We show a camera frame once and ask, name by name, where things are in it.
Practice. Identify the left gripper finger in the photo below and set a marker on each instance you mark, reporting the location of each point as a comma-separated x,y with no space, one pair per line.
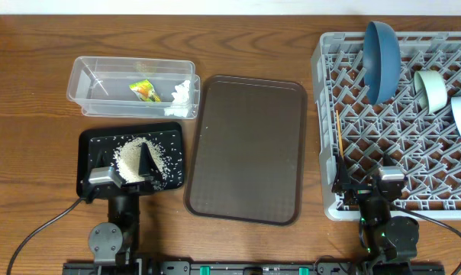
146,162
100,159

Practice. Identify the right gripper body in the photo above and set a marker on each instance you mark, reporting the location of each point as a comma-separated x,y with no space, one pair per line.
359,192

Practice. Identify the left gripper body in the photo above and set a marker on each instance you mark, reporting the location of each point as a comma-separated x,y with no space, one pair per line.
138,192

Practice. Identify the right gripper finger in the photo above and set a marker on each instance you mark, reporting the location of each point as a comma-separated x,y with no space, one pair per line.
387,161
341,181

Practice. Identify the pile of rice grains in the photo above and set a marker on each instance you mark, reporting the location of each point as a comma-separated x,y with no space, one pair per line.
123,153

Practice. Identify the white tissue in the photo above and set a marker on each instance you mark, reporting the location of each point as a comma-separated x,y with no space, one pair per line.
179,106

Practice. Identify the wooden chopstick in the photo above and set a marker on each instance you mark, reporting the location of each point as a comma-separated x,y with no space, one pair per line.
339,133

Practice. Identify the yellow green snack wrapper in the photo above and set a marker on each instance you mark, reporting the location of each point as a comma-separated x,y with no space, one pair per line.
145,91

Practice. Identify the mint green bowl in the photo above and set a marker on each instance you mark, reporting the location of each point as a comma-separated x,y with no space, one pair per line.
431,86

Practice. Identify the dark blue plate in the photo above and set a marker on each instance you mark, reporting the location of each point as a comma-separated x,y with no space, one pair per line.
382,61

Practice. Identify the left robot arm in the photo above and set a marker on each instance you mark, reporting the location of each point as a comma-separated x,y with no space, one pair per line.
115,242

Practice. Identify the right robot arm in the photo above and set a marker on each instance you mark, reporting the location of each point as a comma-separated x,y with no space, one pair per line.
391,242

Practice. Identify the grey dishwasher rack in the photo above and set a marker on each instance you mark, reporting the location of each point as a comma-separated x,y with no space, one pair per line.
426,147

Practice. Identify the black plastic tray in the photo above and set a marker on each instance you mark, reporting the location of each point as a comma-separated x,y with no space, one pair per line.
122,130

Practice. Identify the clear plastic bin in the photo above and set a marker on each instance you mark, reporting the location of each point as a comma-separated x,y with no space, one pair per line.
100,85

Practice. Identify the brown plastic serving tray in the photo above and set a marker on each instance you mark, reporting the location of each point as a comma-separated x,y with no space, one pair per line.
249,151

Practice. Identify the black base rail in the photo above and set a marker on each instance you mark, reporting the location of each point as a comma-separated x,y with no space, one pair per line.
186,268

